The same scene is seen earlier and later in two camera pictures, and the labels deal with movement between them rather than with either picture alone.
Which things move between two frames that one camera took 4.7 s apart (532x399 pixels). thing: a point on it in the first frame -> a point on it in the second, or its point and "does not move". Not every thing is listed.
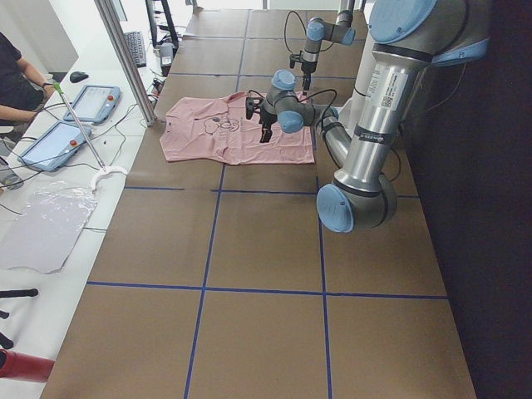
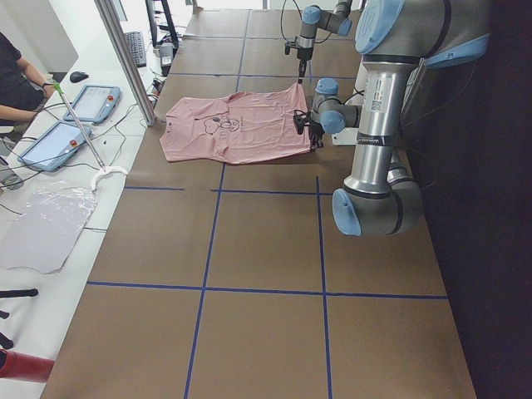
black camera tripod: [4, 341] does not move
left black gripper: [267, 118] -> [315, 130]
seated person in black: [22, 88] does not move
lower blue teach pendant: [54, 147] does not move
